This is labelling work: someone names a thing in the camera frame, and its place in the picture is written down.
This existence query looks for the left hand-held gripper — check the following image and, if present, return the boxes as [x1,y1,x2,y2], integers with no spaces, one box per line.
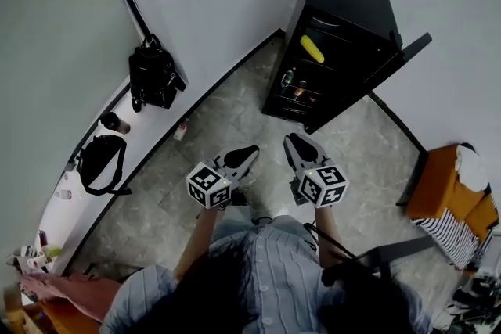
[186,144,261,210]

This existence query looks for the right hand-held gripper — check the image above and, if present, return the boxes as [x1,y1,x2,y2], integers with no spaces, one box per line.
[283,132,349,208]

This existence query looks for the yellow corn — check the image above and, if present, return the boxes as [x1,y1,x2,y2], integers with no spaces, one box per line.
[299,34,326,65]

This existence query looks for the black mini fridge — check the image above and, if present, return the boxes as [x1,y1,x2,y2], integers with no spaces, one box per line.
[261,0,434,135]

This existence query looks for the person's right forearm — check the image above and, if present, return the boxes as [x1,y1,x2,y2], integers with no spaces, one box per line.
[312,204,354,271]

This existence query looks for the person's left forearm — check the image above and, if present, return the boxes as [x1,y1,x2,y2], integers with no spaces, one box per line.
[173,206,221,283]

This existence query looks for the person's dark shoe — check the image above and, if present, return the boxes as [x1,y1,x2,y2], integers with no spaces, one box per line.
[229,191,251,207]

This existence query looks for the person's light blue jeans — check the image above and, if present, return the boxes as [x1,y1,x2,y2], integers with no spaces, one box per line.
[213,203,256,240]

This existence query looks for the small white bottle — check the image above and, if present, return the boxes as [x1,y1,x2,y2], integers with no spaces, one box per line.
[172,117,190,142]

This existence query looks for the black backpack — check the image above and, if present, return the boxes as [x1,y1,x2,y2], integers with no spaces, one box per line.
[128,34,188,114]

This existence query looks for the person's blue striped shirt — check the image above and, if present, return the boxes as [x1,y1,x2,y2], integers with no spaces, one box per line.
[99,214,432,334]

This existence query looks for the dark tumbler cup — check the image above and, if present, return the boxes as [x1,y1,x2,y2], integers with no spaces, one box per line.
[99,111,132,135]

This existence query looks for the orange sofa chair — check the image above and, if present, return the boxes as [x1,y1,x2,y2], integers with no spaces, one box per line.
[404,144,500,244]

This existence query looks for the black waist bag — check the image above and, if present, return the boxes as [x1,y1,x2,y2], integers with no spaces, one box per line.
[75,134,132,197]

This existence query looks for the black white striped cushion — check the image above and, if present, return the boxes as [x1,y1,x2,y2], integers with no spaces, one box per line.
[410,207,495,271]

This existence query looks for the white cloth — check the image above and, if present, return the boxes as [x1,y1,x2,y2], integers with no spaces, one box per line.
[454,144,491,193]

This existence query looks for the pale green bottle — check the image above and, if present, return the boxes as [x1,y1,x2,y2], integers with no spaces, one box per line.
[41,244,63,260]

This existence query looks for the wooden furniture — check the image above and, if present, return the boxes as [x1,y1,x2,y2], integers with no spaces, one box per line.
[2,284,45,334]

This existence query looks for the black thin cable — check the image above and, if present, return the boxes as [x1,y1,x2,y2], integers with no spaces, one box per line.
[302,220,359,261]

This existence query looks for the black head mount strap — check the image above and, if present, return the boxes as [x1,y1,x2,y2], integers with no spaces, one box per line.
[321,235,436,287]

